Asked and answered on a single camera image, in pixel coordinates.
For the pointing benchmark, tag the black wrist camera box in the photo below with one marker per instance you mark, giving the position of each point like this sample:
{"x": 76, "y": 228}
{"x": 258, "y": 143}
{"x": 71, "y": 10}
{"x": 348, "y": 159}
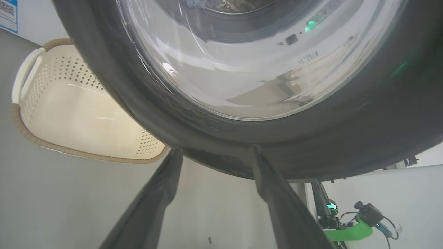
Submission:
{"x": 369, "y": 213}

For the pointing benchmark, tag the dark grey washing machine door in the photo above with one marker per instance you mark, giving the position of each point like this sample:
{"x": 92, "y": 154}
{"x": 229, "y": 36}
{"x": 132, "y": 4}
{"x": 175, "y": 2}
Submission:
{"x": 363, "y": 138}

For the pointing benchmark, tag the blue energy label sticker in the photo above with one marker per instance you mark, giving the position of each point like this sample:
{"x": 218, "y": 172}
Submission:
{"x": 7, "y": 14}

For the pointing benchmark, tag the cream perforated laundry basket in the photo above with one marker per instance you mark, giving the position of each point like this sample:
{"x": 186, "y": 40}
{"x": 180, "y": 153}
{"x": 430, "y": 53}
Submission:
{"x": 79, "y": 117}

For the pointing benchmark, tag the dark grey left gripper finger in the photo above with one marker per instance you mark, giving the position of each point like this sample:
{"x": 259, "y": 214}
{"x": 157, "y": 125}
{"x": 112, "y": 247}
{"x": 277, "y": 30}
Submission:
{"x": 148, "y": 207}

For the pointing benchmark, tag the white washing machine body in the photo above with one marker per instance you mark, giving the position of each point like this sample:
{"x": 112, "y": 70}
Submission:
{"x": 34, "y": 20}

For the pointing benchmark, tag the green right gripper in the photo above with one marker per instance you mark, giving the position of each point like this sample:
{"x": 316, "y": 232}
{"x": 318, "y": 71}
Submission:
{"x": 349, "y": 232}

